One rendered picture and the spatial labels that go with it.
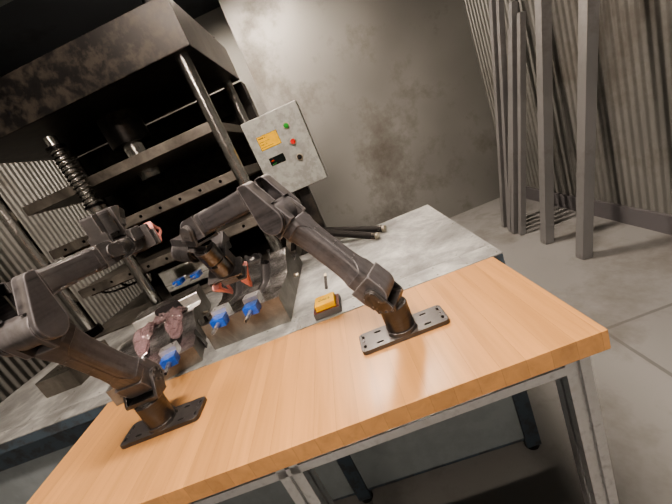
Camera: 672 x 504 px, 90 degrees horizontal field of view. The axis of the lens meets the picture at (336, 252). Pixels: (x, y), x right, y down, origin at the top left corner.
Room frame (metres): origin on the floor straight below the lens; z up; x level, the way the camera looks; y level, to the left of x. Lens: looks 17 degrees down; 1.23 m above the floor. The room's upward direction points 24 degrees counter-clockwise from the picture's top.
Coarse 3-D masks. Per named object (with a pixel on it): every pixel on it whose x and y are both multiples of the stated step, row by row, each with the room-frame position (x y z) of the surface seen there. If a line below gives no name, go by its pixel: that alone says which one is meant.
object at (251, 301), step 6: (252, 294) 0.96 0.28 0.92; (258, 294) 0.95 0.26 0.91; (246, 300) 0.94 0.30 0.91; (252, 300) 0.94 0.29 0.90; (258, 300) 0.94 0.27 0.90; (246, 306) 0.91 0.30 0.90; (252, 306) 0.90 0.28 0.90; (258, 306) 0.92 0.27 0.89; (246, 312) 0.90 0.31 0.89; (252, 312) 0.90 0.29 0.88; (258, 312) 0.90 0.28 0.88; (246, 318) 0.85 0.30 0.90
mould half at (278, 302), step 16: (272, 256) 1.24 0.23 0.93; (288, 256) 1.25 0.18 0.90; (256, 272) 1.20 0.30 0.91; (272, 272) 1.16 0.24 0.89; (288, 272) 1.14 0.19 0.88; (256, 288) 1.10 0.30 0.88; (272, 288) 1.01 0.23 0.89; (288, 288) 1.05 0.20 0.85; (240, 304) 0.99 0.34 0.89; (272, 304) 0.93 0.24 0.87; (288, 304) 0.97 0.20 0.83; (240, 320) 0.94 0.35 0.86; (256, 320) 0.93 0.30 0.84; (272, 320) 0.93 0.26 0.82; (288, 320) 0.92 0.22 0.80; (208, 336) 0.95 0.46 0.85; (224, 336) 0.95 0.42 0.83; (240, 336) 0.94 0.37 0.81
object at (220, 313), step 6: (222, 306) 0.97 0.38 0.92; (228, 306) 0.97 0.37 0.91; (216, 312) 0.95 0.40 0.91; (222, 312) 0.95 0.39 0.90; (228, 312) 0.95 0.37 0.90; (216, 318) 0.92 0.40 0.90; (222, 318) 0.91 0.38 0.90; (228, 318) 0.94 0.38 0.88; (210, 324) 0.91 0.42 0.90; (216, 324) 0.90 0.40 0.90; (222, 324) 0.91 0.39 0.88; (216, 330) 0.88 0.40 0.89
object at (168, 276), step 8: (232, 240) 2.26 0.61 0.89; (232, 248) 2.20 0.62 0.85; (176, 264) 1.84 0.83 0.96; (184, 264) 1.79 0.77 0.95; (192, 264) 1.78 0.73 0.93; (200, 264) 1.78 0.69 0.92; (160, 272) 1.81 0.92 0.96; (168, 272) 1.80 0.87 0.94; (176, 272) 1.79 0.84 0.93; (184, 272) 1.79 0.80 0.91; (192, 272) 1.79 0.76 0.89; (200, 272) 1.78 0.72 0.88; (208, 272) 1.78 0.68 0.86; (168, 280) 1.80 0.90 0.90; (184, 280) 1.79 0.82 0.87; (192, 280) 1.79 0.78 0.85; (200, 280) 1.78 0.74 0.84; (168, 288) 1.80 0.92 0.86; (176, 288) 1.80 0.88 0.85; (184, 288) 1.79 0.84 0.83
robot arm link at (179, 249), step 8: (184, 232) 0.82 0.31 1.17; (192, 232) 0.82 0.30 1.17; (216, 232) 0.89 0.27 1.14; (176, 240) 0.89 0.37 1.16; (184, 240) 0.83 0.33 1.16; (192, 240) 0.82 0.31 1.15; (200, 240) 0.85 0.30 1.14; (176, 248) 0.89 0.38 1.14; (184, 248) 0.88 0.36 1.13; (176, 256) 0.89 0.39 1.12; (184, 256) 0.87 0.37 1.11
